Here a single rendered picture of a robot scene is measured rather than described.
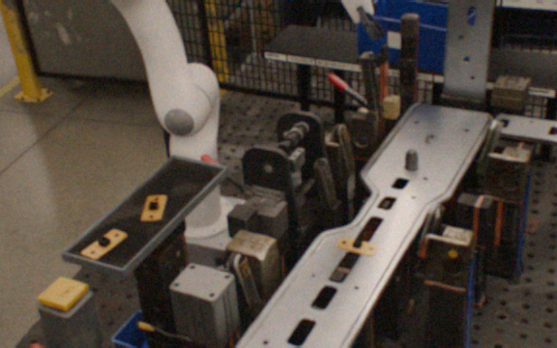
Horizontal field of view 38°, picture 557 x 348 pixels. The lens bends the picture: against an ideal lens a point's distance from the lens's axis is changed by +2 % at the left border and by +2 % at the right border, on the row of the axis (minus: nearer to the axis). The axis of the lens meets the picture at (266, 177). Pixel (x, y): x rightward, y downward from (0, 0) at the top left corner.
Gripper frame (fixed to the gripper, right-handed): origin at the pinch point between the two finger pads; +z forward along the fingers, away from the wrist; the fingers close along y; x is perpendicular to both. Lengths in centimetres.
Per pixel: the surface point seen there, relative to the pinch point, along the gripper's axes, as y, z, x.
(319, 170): 30.7, 5.1, -22.0
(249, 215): 46, -8, -34
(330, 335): 74, 0, -24
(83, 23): -209, 75, -169
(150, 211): 48, -24, -46
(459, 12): -17.0, 24.3, 16.1
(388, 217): 41.0, 17.0, -12.9
